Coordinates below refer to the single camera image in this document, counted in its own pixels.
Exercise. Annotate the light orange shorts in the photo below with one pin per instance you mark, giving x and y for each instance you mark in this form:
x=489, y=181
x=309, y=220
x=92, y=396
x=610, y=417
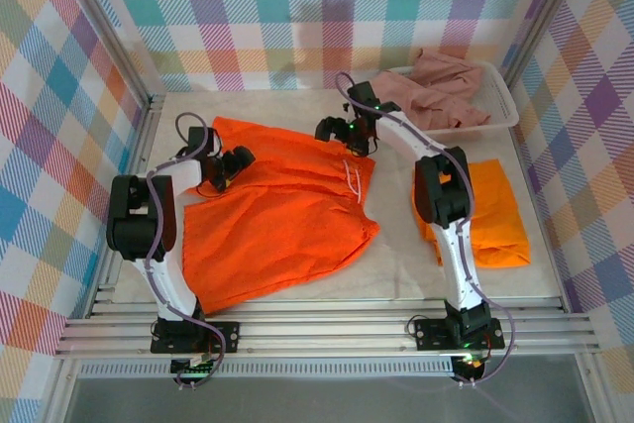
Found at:
x=495, y=215

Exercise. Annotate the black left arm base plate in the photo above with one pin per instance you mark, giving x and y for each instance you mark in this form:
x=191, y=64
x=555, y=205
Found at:
x=225, y=336

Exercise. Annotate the green-lit circuit board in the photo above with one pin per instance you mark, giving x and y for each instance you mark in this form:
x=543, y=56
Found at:
x=195, y=368
x=473, y=363

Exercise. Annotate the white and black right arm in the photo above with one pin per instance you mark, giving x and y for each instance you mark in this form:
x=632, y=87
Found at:
x=441, y=190

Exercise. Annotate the white plastic basket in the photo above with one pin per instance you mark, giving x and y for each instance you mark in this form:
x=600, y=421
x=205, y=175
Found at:
x=500, y=96

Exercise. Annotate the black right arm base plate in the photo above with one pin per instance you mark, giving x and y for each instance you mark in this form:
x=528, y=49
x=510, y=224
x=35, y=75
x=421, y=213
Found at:
x=431, y=336

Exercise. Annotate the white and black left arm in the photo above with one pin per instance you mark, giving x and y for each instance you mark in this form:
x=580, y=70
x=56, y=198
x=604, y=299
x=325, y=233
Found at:
x=134, y=225

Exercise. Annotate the bright red-orange shorts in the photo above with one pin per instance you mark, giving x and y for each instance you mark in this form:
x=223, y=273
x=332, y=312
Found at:
x=277, y=225

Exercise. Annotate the short aluminium frame post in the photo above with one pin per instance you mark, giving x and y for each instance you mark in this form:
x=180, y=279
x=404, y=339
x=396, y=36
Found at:
x=62, y=393
x=597, y=393

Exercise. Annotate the pink shorts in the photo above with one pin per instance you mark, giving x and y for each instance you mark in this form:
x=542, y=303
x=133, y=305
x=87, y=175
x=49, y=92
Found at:
x=436, y=91

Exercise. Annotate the wide aluminium frame rail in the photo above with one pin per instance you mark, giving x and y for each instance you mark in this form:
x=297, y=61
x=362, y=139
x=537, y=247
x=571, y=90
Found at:
x=322, y=329

